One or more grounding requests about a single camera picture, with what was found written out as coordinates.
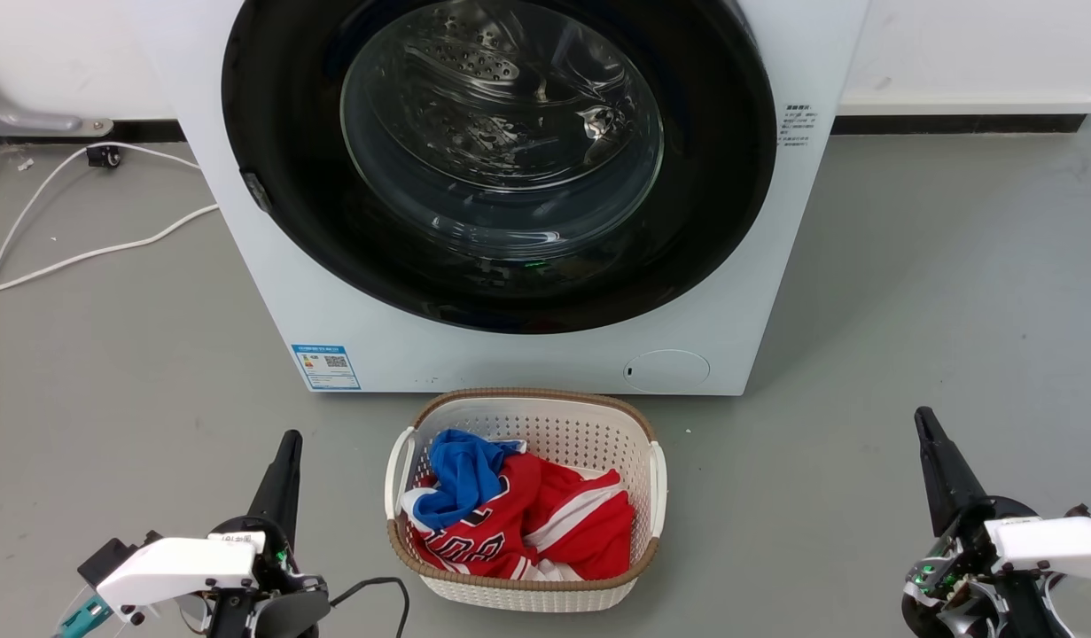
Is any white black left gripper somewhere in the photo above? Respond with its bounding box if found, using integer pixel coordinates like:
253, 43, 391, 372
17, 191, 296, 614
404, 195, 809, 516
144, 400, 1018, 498
77, 430, 331, 638

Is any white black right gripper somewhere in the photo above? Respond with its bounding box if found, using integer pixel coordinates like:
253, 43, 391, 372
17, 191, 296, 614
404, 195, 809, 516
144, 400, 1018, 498
901, 407, 1091, 638

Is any black round glass washer door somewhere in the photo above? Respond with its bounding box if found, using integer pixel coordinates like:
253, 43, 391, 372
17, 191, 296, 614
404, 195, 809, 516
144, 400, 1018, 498
221, 0, 779, 335

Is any white front-load washing machine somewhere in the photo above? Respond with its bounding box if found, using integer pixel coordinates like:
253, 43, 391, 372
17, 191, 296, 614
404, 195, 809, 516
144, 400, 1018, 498
124, 0, 872, 397

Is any blue energy label sticker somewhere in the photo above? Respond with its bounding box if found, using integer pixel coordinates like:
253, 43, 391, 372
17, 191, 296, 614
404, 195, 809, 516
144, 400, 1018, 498
291, 344, 362, 392

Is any blue garment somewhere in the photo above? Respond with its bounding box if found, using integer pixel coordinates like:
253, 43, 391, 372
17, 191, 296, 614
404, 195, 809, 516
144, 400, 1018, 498
412, 429, 528, 533

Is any white laundry basket brown rim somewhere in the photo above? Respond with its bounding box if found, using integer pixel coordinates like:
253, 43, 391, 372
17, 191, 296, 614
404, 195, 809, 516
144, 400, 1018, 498
384, 387, 668, 614

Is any white cloth garment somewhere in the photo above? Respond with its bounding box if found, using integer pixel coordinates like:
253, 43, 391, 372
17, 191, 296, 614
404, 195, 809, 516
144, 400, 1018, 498
510, 558, 590, 584

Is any round white filter cover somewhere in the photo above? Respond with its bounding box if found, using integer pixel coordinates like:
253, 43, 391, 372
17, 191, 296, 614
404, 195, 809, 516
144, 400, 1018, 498
623, 349, 712, 394

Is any red basketball jersey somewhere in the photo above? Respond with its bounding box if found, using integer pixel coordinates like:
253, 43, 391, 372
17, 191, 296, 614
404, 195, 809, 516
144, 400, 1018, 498
401, 452, 636, 583

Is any small black text sticker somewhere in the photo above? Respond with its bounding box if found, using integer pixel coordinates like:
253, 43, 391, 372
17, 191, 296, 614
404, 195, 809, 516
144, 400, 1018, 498
778, 103, 816, 147

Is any steel washer drum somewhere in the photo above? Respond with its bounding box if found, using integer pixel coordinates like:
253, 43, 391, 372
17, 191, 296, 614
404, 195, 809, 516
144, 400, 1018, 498
341, 0, 666, 258

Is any white power cable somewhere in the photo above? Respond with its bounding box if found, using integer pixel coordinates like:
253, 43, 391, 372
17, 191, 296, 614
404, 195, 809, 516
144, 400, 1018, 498
0, 142, 200, 302
0, 204, 220, 471

